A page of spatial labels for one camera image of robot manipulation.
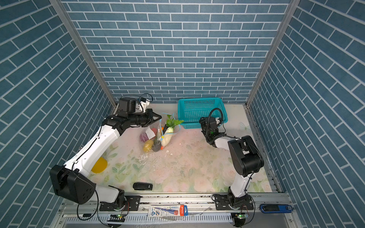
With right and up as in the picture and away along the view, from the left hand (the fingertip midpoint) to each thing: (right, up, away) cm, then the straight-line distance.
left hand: (162, 116), depth 75 cm
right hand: (+22, -1, +22) cm, 31 cm away
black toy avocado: (-5, -18, +11) cm, 22 cm away
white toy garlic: (+1, -12, +9) cm, 15 cm away
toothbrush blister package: (+4, -48, -4) cm, 48 cm away
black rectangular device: (-11, -38, +2) cm, 40 cm away
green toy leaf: (+5, -4, +10) cm, 11 cm away
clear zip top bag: (-6, -14, +9) cm, 17 cm away
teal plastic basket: (+16, +5, +40) cm, 44 cm away
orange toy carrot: (-3, -20, +14) cm, 24 cm away
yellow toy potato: (-12, -18, +14) cm, 26 cm away
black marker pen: (-42, -49, -6) cm, 64 cm away
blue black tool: (+60, -48, -2) cm, 77 cm away
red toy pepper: (-6, -8, +10) cm, 15 cm away
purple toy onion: (-14, -13, +14) cm, 24 cm away
